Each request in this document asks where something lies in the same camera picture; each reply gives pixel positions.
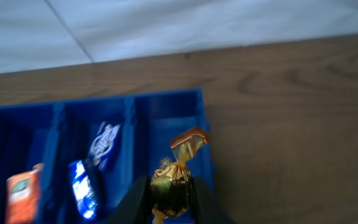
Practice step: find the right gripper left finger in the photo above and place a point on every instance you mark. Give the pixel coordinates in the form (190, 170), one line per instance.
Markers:
(132, 205)

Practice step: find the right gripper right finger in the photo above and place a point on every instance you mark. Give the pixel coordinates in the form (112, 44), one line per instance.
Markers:
(207, 205)

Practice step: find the gold candy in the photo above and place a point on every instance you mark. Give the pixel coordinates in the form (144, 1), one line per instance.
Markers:
(171, 189)

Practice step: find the blue candy pack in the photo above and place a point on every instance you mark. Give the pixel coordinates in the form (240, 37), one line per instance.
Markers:
(82, 189)
(106, 146)

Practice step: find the blue tray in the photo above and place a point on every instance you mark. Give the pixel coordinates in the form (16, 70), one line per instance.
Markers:
(166, 109)

